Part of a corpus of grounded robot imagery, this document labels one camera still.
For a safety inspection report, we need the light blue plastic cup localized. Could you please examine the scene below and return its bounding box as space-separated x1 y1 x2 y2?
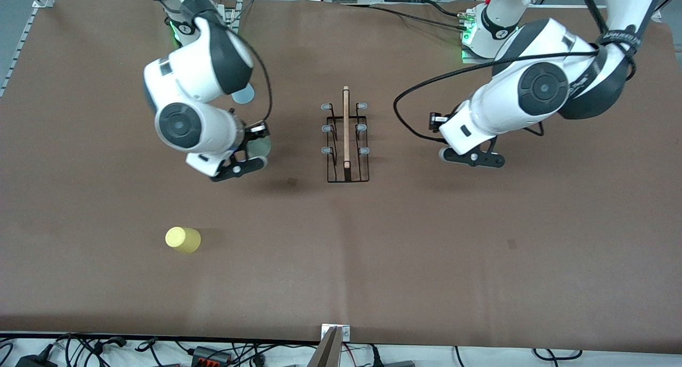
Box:
231 84 256 105

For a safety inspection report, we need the black wire cup holder rack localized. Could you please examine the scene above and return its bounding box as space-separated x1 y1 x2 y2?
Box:
321 86 370 184

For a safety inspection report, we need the yellow plastic cup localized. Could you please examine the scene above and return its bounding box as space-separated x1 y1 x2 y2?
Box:
165 226 202 254

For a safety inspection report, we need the black and orange connector box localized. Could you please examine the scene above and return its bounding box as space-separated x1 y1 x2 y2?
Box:
192 346 233 365

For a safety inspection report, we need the small aluminium edge bracket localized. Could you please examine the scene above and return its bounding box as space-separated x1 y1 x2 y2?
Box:
321 324 351 342

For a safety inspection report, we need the grey camera support beam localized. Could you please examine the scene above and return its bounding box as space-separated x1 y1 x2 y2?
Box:
306 327 343 367

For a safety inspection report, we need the black power adapter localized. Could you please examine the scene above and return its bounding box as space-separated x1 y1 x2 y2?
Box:
15 354 58 367

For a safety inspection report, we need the aluminium arm base plate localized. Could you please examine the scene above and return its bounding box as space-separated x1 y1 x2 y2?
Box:
216 0 239 27
461 46 499 65

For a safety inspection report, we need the perforated aluminium rail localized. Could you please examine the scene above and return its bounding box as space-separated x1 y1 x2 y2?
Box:
0 5 40 99

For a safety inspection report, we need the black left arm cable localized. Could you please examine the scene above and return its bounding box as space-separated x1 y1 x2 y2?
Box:
393 0 640 144

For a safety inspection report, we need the mint green plastic cup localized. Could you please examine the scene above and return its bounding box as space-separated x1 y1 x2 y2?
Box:
246 134 273 161

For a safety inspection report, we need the long black table cable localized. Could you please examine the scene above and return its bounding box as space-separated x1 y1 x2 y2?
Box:
341 2 472 33

